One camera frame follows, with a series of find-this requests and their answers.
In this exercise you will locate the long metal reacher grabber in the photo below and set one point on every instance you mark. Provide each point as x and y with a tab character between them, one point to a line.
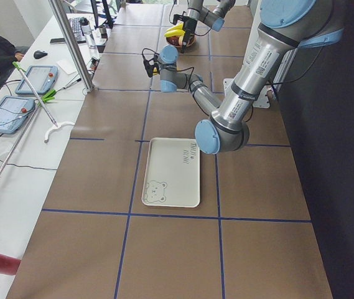
17	141

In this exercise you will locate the clear water bottle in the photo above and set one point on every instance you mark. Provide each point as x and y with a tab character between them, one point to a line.
88	33

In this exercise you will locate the blue teach pendant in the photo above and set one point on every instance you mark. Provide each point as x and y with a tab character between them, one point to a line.
14	111
42	78

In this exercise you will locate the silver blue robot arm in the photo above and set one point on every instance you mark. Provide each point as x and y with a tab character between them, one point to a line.
212	19
284	26

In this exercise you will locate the blue teach pendant far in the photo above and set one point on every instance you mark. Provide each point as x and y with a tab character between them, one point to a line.
42	78

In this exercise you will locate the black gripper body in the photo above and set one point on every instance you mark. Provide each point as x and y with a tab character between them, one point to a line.
190	26
157	68

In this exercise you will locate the blue teach pendant near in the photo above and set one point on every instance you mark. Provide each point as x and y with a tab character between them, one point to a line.
14	111

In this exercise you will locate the white bear tray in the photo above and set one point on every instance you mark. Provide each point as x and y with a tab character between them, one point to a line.
172	175

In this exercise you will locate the metal cup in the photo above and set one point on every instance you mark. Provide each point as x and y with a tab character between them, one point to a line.
103	32

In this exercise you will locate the brown wicker basket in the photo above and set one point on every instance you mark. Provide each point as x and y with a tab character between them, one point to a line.
176	41

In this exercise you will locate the aluminium frame post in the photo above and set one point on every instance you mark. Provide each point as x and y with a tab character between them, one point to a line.
62	19

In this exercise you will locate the black computer mouse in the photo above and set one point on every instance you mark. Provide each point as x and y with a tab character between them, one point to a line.
40	54

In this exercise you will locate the black keyboard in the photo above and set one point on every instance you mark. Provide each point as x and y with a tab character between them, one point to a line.
76	30

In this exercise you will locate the green handled reacher grabber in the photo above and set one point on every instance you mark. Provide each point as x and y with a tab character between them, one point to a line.
55	125

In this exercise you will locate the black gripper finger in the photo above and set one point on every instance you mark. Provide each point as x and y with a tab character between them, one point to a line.
185	40

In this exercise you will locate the black smartphone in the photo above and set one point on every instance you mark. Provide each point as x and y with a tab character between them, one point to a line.
57	41

